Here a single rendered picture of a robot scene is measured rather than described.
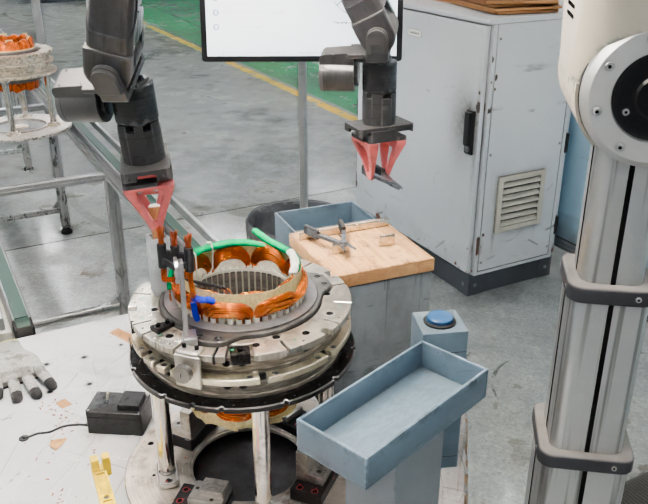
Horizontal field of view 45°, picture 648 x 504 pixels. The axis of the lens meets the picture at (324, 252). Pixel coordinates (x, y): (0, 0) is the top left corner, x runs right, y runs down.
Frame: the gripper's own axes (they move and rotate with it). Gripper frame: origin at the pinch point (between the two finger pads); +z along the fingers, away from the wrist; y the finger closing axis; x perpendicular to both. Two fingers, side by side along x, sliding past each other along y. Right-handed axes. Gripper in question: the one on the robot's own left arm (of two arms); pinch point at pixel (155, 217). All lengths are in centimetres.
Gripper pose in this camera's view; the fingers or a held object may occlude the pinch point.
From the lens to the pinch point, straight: 114.6
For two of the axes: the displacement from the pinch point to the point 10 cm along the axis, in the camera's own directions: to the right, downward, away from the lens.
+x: 9.7, -1.6, 1.6
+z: 0.6, 8.8, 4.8
